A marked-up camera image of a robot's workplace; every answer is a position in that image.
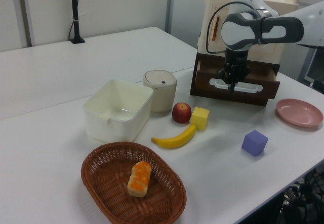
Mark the brown wicker basket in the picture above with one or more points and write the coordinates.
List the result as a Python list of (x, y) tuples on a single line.
[(108, 183)]

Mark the white square plastic container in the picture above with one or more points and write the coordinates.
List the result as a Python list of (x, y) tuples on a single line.
[(116, 123)]

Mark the yellow banana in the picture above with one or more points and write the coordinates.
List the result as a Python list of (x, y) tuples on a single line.
[(174, 141)]

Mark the purple foam cube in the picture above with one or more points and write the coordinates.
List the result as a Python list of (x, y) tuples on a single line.
[(254, 143)]

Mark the black metal equipment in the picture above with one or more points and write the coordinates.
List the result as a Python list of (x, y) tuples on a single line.
[(308, 198)]

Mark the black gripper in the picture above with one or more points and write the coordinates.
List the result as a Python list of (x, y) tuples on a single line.
[(236, 58)]

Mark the yellow foam cube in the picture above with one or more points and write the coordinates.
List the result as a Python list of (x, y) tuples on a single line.
[(199, 117)]

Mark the beige small lidded bin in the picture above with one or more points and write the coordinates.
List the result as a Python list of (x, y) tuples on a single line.
[(162, 95)]

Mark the dark brown wooden drawer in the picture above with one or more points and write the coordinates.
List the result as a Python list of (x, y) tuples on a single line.
[(202, 82)]

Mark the orange glazed bread loaf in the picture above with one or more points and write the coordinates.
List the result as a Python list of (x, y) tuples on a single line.
[(139, 179)]

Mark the black pole stand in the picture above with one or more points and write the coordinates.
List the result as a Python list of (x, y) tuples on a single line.
[(75, 11)]

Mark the pink plastic plate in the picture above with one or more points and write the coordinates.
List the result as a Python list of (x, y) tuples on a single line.
[(298, 112)]

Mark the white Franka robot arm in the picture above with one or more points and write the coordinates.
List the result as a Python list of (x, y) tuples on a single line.
[(278, 29)]

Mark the red apple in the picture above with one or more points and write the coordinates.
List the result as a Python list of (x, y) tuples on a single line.
[(181, 112)]

